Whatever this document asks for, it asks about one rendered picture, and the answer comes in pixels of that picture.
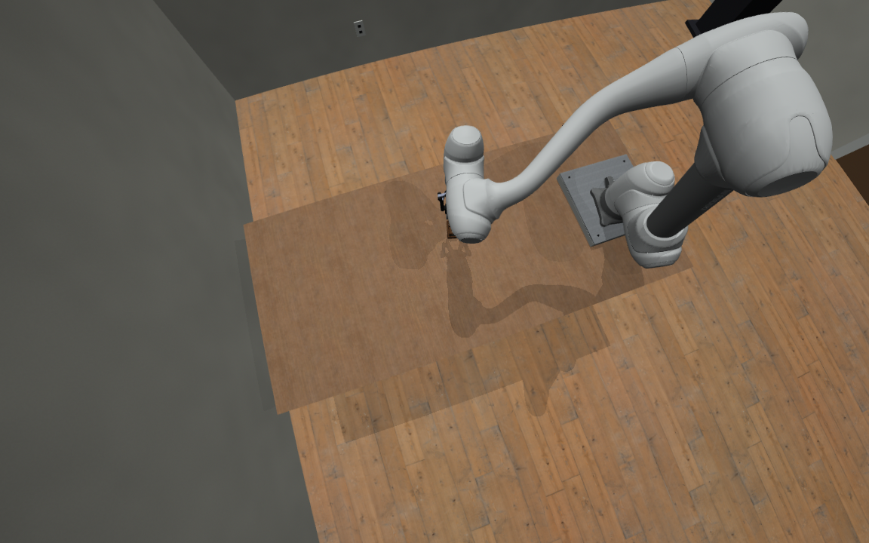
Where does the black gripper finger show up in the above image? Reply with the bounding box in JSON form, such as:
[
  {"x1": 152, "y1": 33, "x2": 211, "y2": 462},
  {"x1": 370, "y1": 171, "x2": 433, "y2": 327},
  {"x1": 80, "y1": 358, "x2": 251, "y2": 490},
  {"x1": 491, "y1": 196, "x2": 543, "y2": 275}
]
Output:
[{"x1": 438, "y1": 192, "x2": 448, "y2": 219}]

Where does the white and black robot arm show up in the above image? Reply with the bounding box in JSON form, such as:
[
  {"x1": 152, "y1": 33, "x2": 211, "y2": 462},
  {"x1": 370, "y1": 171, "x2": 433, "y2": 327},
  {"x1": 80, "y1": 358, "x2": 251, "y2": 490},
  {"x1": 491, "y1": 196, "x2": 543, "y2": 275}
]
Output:
[{"x1": 444, "y1": 12, "x2": 833, "y2": 268}]

